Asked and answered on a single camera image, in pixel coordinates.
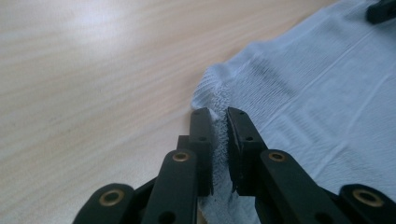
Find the light blue-grey towel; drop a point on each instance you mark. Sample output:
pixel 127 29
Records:
pixel 311 93

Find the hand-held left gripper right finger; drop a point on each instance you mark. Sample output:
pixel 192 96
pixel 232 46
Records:
pixel 246 155

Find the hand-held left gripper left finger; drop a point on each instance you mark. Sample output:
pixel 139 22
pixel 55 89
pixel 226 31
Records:
pixel 202 149

